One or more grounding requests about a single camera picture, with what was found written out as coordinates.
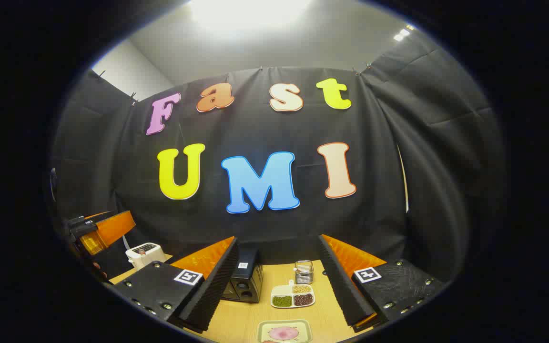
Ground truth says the black electric oven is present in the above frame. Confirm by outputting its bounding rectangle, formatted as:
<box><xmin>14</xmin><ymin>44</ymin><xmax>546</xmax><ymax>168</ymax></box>
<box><xmin>221</xmin><ymin>247</ymin><xmax>264</xmax><ymax>303</ymax></box>

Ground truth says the pink ham slice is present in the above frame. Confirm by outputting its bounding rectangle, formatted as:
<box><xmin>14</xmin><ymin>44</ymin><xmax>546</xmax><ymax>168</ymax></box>
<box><xmin>267</xmin><ymin>326</ymin><xmax>300</xmax><ymax>343</ymax></box>

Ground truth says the large ceiling light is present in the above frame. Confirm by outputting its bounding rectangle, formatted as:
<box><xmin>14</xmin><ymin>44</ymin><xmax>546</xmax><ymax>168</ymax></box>
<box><xmin>189</xmin><ymin>0</ymin><xmax>313</xmax><ymax>31</ymax></box>

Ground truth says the white toaster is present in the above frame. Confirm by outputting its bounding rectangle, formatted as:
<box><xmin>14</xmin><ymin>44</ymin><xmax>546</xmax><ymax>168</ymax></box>
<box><xmin>125</xmin><ymin>242</ymin><xmax>166</xmax><ymax>271</ymax></box>

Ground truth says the white divided dish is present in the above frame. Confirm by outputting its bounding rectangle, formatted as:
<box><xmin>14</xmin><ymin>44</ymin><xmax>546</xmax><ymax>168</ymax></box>
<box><xmin>271</xmin><ymin>284</ymin><xmax>315</xmax><ymax>309</ymax></box>

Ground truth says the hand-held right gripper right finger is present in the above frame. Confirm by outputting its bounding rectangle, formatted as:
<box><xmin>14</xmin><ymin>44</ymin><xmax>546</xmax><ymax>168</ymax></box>
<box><xmin>317</xmin><ymin>234</ymin><xmax>447</xmax><ymax>333</ymax></box>

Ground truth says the metal wire rack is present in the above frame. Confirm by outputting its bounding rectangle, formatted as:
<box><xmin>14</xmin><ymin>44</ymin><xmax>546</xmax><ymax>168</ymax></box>
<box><xmin>295</xmin><ymin>260</ymin><xmax>314</xmax><ymax>285</ymax></box>

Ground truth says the white square plate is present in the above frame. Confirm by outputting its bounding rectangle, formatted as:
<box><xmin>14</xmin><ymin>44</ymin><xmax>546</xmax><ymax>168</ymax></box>
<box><xmin>257</xmin><ymin>319</ymin><xmax>313</xmax><ymax>343</ymax></box>

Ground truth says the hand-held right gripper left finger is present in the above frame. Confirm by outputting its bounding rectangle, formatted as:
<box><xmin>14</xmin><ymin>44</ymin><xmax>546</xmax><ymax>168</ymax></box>
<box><xmin>110</xmin><ymin>237</ymin><xmax>240</xmax><ymax>334</ymax></box>

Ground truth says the small ceiling light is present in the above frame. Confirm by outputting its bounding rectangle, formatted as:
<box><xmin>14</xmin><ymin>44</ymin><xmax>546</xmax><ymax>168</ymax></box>
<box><xmin>393</xmin><ymin>25</ymin><xmax>416</xmax><ymax>42</ymax></box>

